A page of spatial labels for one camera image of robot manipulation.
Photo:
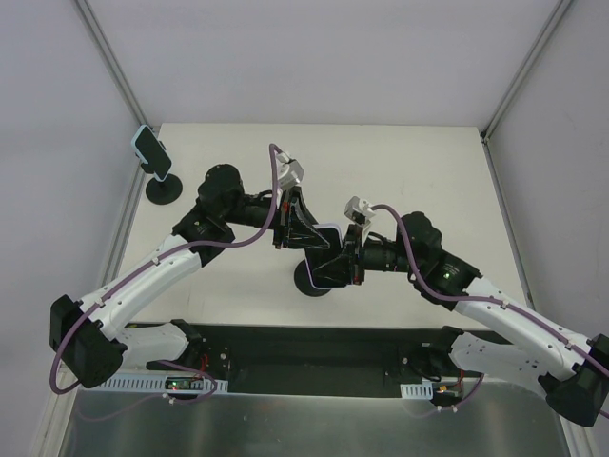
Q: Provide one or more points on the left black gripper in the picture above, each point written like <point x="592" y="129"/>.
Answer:
<point x="281" y="225"/>

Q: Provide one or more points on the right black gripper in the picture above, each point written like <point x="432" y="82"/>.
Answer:
<point x="355" y="254"/>

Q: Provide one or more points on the phone with lilac case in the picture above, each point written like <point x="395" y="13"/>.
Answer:
<point x="333" y="234"/>

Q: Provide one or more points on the black phone stand corner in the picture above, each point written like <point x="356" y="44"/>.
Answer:
<point x="303" y="282"/>

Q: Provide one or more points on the black phone stand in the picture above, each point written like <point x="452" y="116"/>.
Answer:
<point x="164" y="193"/>

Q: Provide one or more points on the phone with light blue case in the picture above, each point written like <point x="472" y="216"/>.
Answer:
<point x="151" y="153"/>

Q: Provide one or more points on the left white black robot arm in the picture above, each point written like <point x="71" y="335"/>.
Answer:
<point x="84" y="334"/>

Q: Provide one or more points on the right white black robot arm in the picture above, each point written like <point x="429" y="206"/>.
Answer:
<point x="567" y="369"/>

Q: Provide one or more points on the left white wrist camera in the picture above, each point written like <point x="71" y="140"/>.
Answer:
<point x="290" y="173"/>

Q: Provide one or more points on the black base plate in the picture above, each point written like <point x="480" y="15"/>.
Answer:
<point x="336" y="362"/>

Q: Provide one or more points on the right white cable duct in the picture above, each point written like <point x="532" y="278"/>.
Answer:
<point x="422" y="391"/>

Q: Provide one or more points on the white cable duct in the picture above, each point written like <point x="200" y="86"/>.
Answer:
<point x="422" y="391"/>
<point x="137" y="383"/>

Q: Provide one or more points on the left aluminium frame rail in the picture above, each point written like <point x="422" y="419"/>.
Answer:
<point x="120" y="236"/>

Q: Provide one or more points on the aluminium frame rail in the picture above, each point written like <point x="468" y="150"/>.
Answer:
<point x="508" y="224"/>
<point x="120" y="236"/>

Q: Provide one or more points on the left white cable duct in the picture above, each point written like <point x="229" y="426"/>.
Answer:
<point x="137" y="383"/>

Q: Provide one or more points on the right aluminium frame rail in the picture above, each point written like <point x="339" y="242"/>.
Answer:
<point x="508" y="224"/>

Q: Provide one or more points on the left aluminium frame post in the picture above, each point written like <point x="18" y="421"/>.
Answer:
<point x="115" y="70"/>

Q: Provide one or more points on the aluminium frame post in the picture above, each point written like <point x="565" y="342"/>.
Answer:
<point x="527" y="65"/>
<point x="115" y="70"/>

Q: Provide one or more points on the right aluminium frame post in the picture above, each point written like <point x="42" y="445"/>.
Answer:
<point x="527" y="65"/>

